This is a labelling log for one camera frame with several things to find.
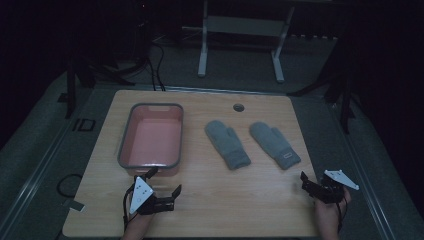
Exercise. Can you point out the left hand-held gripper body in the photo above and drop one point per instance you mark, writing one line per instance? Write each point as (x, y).
(141, 196)

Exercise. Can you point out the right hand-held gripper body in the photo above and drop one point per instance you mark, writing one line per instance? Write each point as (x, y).
(331, 191)

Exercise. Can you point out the pink basin with grey rim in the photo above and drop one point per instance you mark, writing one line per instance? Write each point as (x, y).
(153, 136)

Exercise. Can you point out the grey mitten with label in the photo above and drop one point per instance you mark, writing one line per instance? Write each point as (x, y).
(273, 143)

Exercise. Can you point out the plain grey mitten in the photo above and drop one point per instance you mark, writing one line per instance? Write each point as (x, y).
(226, 143)

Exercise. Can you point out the person's right hand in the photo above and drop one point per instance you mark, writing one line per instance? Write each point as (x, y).
(328, 215)

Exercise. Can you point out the person's left hand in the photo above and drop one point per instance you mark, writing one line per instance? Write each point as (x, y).
(140, 222)

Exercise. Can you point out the grey tape piece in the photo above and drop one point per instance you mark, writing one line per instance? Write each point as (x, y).
(75, 205)

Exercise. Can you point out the black tripod stand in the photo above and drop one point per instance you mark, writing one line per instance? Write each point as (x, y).
(345, 106)
(70, 90)

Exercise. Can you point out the white metal stand frame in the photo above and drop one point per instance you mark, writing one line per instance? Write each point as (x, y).
(245, 26)

